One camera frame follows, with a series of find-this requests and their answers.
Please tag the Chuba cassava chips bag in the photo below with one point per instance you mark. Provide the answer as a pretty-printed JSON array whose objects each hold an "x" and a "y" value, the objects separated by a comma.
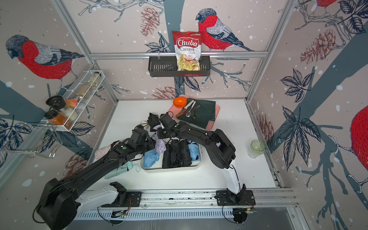
[{"x": 188, "y": 50}]

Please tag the light blue umbrella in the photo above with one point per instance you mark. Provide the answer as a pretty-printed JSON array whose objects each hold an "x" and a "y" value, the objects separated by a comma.
[
  {"x": 194, "y": 150},
  {"x": 150, "y": 158}
]

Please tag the dark small spoon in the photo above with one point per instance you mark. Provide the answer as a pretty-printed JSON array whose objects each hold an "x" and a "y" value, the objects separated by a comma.
[{"x": 194, "y": 114}]

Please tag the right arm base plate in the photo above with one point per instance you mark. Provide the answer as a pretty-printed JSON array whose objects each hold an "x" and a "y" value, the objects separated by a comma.
[{"x": 227, "y": 198}]

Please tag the clear green glass jar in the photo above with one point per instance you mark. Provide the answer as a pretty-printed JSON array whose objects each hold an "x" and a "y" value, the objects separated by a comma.
[{"x": 256, "y": 149}]

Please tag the mint green umbrella left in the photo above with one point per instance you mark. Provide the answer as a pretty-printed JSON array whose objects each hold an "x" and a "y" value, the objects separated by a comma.
[{"x": 129, "y": 166}]

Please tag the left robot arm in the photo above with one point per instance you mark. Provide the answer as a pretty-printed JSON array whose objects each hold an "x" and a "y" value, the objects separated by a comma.
[{"x": 63, "y": 200}]

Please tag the lilac umbrella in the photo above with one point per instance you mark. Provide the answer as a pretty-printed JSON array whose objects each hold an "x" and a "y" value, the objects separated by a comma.
[{"x": 160, "y": 145}]

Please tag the black wall basket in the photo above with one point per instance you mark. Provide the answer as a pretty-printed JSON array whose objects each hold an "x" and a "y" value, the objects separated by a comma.
[{"x": 166, "y": 67}]

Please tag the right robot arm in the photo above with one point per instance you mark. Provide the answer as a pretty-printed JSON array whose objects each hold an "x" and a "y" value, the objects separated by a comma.
[{"x": 220, "y": 149}]

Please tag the dark green cloth napkin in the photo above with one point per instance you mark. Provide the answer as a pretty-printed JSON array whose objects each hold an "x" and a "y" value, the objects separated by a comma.
[{"x": 205, "y": 113}]

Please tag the white wire spice rack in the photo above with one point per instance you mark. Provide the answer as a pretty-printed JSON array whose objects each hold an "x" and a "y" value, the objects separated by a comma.
[{"x": 77, "y": 99}]

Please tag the orange plastic bowl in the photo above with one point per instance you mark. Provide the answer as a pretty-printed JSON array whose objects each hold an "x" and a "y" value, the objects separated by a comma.
[{"x": 180, "y": 102}]

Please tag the white storage box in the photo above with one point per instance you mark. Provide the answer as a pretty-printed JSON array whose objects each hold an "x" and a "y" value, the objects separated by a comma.
[{"x": 157, "y": 167}]

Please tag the black lid spice jar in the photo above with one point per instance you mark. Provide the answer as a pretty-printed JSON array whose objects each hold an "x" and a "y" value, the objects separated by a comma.
[{"x": 56, "y": 102}]

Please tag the orange spice jar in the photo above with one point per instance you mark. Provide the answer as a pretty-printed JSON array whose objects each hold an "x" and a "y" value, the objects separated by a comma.
[{"x": 56, "y": 118}]

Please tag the pink umbrella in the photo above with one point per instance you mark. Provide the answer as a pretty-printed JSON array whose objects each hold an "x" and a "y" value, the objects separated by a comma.
[{"x": 101, "y": 152}]

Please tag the pink plastic tray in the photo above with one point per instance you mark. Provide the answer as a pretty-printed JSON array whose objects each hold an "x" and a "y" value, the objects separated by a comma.
[{"x": 175, "y": 111}]

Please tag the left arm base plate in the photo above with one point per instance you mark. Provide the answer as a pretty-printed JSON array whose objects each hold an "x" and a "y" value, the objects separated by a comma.
[{"x": 126, "y": 199}]

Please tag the black umbrella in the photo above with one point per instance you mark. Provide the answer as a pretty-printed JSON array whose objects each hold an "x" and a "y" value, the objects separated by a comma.
[
  {"x": 153, "y": 122},
  {"x": 167, "y": 157},
  {"x": 186, "y": 160},
  {"x": 175, "y": 154}
]

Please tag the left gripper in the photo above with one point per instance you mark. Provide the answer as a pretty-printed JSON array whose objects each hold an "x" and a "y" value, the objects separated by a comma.
[{"x": 151, "y": 142}]

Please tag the silver spoon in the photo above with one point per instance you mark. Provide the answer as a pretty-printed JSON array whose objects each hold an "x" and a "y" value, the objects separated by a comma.
[{"x": 188, "y": 114}]

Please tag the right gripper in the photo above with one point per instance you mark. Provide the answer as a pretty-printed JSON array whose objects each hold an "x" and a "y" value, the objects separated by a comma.
[{"x": 159, "y": 132}]

